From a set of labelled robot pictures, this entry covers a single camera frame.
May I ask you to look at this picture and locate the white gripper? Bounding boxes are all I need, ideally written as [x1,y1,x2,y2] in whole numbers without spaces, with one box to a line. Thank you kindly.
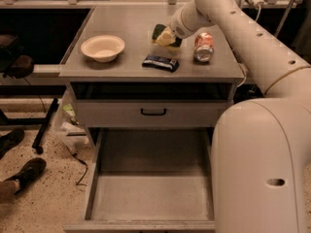
[155,0,208,46]

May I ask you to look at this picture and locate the green yellow sponge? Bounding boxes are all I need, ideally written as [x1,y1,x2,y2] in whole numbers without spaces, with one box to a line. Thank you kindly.
[152,24,182,50]

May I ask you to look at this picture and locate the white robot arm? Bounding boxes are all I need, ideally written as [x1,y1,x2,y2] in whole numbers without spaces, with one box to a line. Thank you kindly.
[169,0,311,233]

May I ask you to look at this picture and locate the grey drawer cabinet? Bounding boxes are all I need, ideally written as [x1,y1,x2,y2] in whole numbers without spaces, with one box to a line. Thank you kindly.
[59,5,245,233]

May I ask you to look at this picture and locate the closed grey top drawer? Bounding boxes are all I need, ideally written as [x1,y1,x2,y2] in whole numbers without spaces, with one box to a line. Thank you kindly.
[76,101,233,128]

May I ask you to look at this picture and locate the open grey middle drawer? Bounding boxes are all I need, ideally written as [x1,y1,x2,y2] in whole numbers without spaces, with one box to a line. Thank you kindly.
[64,129,216,233]

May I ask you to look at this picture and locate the blue snack bar wrapper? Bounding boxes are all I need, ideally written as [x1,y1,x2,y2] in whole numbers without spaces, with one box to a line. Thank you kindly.
[142,54,179,73]

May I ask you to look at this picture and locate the orange soda can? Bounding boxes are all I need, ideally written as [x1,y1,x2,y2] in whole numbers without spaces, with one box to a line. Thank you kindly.
[193,32,214,62]

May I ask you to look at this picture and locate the white paper bowl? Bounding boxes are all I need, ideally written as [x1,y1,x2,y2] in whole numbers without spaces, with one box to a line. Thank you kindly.
[81,35,125,63]

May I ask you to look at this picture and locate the clear plastic bag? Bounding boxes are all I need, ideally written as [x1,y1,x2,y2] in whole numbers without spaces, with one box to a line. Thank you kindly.
[52,91,89,150]

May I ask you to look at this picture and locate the metal pole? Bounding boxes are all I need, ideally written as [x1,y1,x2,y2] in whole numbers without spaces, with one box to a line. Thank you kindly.
[273,0,303,39]

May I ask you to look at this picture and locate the black stand leg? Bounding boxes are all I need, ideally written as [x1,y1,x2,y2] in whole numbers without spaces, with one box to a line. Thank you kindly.
[32,98,58,154]

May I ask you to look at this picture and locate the black shoe near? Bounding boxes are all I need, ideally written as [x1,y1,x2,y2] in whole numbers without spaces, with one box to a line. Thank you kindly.
[9,157,47,193]

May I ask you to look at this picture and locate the black shoe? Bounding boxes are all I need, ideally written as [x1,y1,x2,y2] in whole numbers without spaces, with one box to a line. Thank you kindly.
[9,157,47,193]
[0,128,24,159]

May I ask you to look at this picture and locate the black shoe far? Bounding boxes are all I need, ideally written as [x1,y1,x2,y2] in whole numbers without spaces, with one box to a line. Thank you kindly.
[0,128,24,159]

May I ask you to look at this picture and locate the black drawer handle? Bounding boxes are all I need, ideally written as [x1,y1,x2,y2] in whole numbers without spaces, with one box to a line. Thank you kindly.
[140,108,167,117]

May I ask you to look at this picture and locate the thin black floor cable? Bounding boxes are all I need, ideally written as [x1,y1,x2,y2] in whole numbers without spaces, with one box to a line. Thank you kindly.
[63,143,89,186]

